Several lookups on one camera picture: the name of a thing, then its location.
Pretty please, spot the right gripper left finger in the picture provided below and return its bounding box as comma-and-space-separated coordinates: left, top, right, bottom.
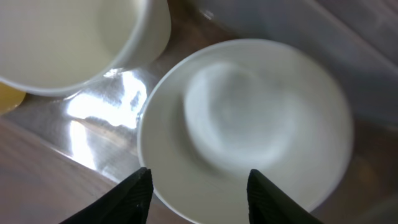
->
61, 167, 154, 224

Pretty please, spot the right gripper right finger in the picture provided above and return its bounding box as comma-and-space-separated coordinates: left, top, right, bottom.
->
246, 169, 322, 224

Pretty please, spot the white plastic bowl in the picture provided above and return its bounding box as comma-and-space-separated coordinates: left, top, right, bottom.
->
137, 39, 353, 223

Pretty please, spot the yellow plastic cup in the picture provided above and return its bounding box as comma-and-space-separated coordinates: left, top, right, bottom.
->
0, 83, 26, 115

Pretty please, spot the white plastic cup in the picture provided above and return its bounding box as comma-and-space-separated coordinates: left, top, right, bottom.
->
1, 0, 171, 96

